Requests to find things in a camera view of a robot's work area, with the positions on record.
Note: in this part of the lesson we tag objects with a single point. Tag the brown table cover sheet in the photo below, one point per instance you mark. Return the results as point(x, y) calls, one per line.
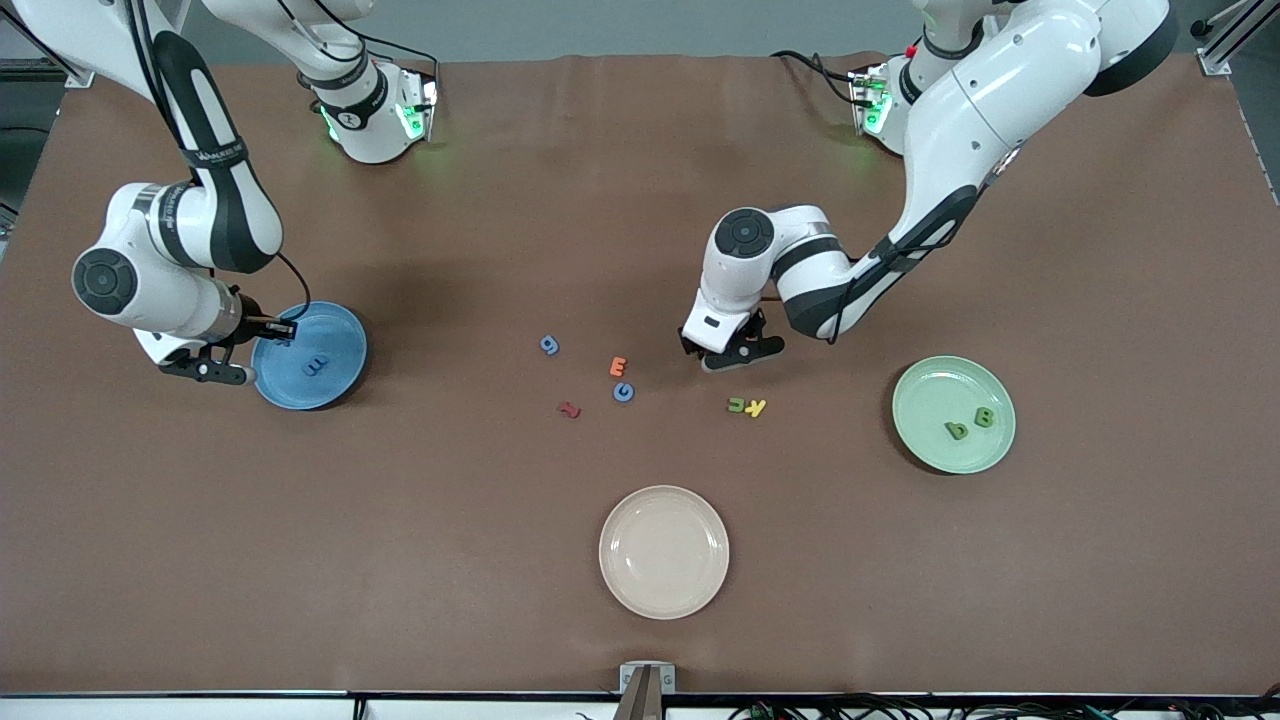
point(640, 200)

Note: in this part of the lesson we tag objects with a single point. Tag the green capital letter B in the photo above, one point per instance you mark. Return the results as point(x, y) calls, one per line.
point(985, 417)

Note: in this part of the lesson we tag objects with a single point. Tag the green lowercase letter b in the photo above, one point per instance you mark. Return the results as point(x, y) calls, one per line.
point(957, 430)

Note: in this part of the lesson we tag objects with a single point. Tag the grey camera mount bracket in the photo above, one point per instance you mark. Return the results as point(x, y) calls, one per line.
point(647, 680)

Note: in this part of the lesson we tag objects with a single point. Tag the white table edge rail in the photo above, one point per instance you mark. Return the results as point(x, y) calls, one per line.
point(200, 710)

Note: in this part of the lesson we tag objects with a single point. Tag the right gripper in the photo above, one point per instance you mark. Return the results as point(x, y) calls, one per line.
point(253, 320)

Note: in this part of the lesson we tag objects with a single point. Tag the blue capital letter G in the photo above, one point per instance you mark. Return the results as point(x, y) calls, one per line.
point(623, 392)

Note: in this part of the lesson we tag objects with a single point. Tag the red letter I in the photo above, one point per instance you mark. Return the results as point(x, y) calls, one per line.
point(569, 409)

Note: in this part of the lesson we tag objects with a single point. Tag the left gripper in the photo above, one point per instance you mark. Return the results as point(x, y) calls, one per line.
point(689, 345)

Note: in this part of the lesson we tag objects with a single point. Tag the green plate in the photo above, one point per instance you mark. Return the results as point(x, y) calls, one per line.
point(940, 390)

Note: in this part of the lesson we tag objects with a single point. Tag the blue plate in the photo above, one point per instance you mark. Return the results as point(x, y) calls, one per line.
point(335, 335)

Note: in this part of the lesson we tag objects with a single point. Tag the beige plate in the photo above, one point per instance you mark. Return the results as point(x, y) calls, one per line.
point(663, 552)

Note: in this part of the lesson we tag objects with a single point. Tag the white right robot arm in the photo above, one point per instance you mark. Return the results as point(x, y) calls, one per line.
point(160, 300)

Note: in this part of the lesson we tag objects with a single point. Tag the aluminium frame profile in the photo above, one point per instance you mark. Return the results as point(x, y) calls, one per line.
point(1212, 62)
point(75, 70)

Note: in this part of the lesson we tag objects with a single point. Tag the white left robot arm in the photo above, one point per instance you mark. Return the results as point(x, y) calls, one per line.
point(1000, 100)

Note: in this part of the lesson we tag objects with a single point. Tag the blue letter m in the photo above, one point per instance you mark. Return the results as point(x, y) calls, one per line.
point(316, 366)

